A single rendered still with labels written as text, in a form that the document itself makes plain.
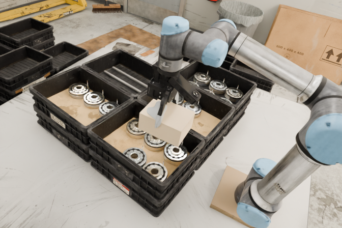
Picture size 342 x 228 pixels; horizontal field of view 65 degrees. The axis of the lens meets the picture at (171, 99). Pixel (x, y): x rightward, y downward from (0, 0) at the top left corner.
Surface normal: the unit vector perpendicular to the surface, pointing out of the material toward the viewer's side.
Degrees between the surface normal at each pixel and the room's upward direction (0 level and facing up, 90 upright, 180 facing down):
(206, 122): 0
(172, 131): 90
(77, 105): 0
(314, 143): 84
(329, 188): 0
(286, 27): 79
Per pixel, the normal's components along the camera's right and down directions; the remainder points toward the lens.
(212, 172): 0.14, -0.78
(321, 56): -0.40, 0.31
